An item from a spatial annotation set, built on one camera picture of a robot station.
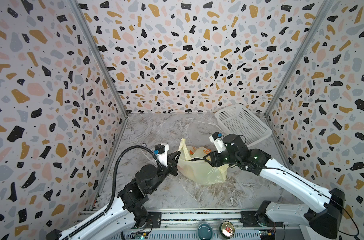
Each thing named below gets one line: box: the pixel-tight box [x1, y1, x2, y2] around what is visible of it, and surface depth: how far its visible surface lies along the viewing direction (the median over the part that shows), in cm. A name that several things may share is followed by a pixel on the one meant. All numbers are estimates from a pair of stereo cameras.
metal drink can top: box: [219, 221, 235, 239], surface depth 64 cm
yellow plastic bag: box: [176, 138, 229, 185], surface depth 80 cm
